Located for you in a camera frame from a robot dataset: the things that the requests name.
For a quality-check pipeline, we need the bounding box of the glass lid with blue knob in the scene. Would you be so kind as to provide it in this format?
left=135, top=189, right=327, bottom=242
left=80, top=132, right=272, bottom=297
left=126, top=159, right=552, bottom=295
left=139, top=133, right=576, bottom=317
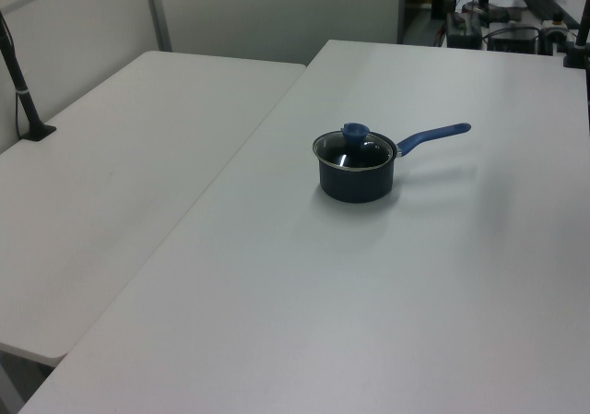
left=312, top=122, right=397, bottom=172

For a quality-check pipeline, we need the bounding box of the black box with green light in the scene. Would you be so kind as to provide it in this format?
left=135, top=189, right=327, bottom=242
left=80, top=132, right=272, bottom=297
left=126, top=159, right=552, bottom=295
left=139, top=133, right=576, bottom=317
left=445, top=12, right=484, bottom=50

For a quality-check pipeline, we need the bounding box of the black keyboard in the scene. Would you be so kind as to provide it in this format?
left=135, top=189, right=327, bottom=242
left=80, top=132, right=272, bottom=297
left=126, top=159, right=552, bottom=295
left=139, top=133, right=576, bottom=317
left=517, top=0, right=580, bottom=27

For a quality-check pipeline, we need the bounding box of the white device with black knob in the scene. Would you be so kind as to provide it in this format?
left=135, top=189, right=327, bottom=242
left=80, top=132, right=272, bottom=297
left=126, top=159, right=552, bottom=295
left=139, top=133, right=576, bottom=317
left=540, top=12, right=569, bottom=57

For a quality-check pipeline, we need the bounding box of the black pole with table clamp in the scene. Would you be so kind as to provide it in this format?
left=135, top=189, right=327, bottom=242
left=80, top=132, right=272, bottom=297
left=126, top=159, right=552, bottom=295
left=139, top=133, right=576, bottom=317
left=562, top=0, right=590, bottom=70

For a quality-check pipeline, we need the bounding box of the black box with cables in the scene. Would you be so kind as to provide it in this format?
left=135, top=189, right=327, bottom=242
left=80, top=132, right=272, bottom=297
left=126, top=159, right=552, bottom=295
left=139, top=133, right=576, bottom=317
left=487, top=25, right=541, bottom=56

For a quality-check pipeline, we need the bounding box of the dark blue saucepan, blue handle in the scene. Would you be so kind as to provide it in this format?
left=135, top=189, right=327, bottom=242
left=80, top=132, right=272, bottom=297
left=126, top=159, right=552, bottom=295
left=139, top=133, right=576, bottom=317
left=313, top=122, right=472, bottom=205

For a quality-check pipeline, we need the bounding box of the grey metal partition post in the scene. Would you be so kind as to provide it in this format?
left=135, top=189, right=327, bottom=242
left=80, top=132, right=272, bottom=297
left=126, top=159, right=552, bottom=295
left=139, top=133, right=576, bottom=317
left=141, top=0, right=173, bottom=53

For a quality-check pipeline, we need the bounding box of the black camera stand with base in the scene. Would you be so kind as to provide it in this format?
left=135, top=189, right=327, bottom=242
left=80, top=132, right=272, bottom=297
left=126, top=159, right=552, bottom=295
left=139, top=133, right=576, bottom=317
left=0, top=10, right=58, bottom=143

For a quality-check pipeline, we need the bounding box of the thin black cable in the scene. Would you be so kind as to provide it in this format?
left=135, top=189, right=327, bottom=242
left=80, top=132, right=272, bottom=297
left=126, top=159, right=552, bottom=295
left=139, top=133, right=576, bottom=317
left=12, top=91, right=25, bottom=139

